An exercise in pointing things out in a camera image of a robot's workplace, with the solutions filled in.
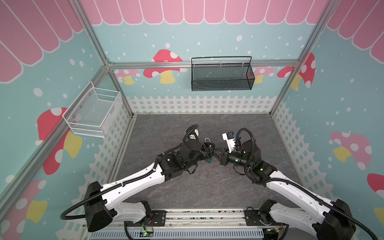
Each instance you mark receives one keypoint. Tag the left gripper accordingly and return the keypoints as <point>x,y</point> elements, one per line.
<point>206,147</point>

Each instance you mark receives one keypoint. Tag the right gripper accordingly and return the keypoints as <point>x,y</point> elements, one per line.
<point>223,154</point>

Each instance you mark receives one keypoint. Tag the blue padlock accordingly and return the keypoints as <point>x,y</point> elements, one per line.
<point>207,140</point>

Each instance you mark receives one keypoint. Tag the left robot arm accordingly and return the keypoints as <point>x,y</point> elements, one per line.
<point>105,204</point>

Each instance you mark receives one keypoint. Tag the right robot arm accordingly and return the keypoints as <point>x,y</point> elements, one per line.
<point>321,217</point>

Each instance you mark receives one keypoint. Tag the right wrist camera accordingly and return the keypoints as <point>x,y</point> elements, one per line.
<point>230,139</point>

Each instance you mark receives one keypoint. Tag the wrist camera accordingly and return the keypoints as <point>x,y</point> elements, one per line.
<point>230,139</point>
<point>194,135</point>

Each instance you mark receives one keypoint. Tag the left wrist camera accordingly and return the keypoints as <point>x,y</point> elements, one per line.
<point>194,135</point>

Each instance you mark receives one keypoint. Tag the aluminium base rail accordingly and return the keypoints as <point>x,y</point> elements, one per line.
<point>196,224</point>

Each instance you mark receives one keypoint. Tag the black wire basket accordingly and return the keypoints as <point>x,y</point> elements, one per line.
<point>222,74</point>

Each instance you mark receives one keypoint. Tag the white wire basket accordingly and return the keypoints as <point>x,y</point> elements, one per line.
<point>93,112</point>

